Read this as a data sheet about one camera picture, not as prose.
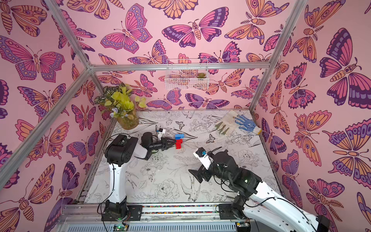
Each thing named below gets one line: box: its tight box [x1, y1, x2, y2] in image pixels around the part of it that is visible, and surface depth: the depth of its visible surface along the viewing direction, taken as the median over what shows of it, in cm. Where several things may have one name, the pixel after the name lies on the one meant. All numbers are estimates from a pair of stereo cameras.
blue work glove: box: [232, 114, 262, 135], surface depth 112 cm
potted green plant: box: [94, 83, 147, 130], surface depth 102 cm
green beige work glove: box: [214, 110, 238, 135], surface depth 112 cm
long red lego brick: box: [175, 138, 184, 150], surface depth 99 cm
